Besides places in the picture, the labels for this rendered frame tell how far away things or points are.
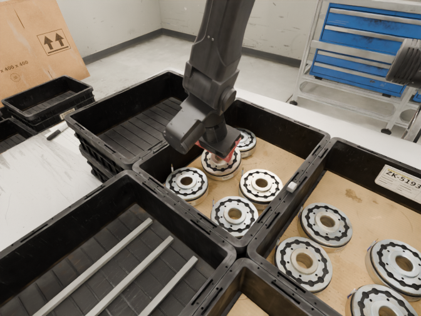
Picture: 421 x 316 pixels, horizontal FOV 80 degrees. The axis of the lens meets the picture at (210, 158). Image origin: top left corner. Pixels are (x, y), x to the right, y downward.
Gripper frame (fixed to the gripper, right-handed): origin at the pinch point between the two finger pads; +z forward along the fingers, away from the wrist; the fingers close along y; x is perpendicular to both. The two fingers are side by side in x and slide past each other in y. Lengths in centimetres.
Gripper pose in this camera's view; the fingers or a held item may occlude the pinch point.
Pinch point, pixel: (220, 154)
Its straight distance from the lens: 63.0
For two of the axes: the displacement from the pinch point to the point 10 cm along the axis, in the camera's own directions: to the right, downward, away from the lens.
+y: 7.7, 4.5, -4.5
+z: 1.9, 5.1, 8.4
